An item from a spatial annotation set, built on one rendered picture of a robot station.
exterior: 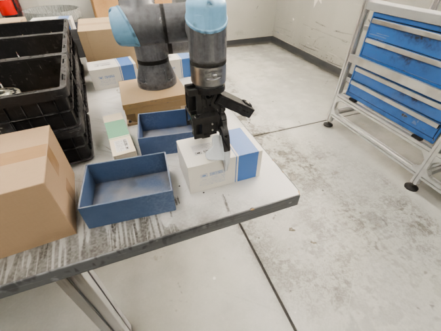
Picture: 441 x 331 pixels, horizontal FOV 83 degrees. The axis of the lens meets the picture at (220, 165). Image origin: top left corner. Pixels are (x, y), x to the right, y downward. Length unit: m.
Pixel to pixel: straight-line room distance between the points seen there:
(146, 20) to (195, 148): 0.30
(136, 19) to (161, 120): 0.39
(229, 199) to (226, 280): 0.71
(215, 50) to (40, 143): 0.43
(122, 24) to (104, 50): 0.86
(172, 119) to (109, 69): 0.48
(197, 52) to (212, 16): 0.06
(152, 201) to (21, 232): 0.26
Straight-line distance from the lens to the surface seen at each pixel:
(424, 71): 1.90
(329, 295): 1.36
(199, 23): 0.50
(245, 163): 0.66
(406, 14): 1.96
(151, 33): 0.60
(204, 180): 0.64
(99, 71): 1.27
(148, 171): 0.72
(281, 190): 0.68
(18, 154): 0.67
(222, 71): 0.54
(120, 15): 0.60
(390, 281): 1.52
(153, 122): 0.90
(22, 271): 0.66
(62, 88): 0.73
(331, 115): 2.38
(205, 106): 0.58
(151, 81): 1.00
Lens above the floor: 1.18
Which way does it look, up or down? 41 degrees down
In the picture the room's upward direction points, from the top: straight up
